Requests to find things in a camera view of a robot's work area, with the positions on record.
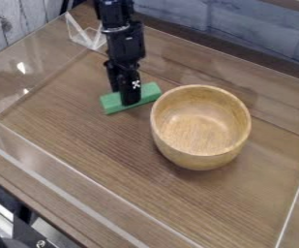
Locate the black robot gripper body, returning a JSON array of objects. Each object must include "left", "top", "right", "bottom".
[{"left": 103, "top": 21, "right": 147, "bottom": 70}]

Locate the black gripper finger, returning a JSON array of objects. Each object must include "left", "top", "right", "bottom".
[
  {"left": 104, "top": 60, "right": 119, "bottom": 92},
  {"left": 116, "top": 68, "right": 142, "bottom": 106}
]

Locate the green rectangular block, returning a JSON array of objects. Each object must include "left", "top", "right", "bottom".
[{"left": 100, "top": 81, "right": 162, "bottom": 115}]

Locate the round wooden bowl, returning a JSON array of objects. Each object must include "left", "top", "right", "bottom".
[{"left": 150, "top": 84, "right": 251, "bottom": 171}]

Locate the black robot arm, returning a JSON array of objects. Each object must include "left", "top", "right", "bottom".
[{"left": 92, "top": 0, "right": 147, "bottom": 106}]

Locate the clear acrylic corner bracket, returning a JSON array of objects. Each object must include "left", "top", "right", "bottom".
[{"left": 64, "top": 13, "right": 107, "bottom": 50}]

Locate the clear acrylic tray wall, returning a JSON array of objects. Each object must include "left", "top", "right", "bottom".
[{"left": 0, "top": 109, "right": 204, "bottom": 248}]

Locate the black metal bracket with bolt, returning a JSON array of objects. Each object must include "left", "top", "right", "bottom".
[{"left": 12, "top": 216, "right": 59, "bottom": 248}]

